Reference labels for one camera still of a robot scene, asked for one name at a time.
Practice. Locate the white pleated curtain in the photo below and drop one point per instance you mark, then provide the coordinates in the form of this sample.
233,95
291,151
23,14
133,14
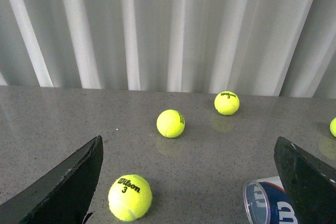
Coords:
257,47

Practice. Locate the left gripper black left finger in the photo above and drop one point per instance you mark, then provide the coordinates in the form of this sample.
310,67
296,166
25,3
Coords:
64,194

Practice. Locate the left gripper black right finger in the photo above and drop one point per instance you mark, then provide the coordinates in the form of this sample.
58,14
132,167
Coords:
309,182

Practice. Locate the Roland Garros tennis ball can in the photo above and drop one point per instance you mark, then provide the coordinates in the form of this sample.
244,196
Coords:
266,202

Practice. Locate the Head Team tennis ball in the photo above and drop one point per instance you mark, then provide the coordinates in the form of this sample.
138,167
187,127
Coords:
170,123

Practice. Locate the plain yellow tennis ball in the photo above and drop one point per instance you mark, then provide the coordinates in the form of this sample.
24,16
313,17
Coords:
333,127

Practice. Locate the wilson tennis ball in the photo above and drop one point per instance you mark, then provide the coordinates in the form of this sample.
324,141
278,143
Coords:
130,197
227,103

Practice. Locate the near Wilson tennis ball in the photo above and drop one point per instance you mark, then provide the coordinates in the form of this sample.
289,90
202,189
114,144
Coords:
130,197

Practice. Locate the far Wilson tennis ball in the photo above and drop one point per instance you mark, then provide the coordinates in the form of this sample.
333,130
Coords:
227,103

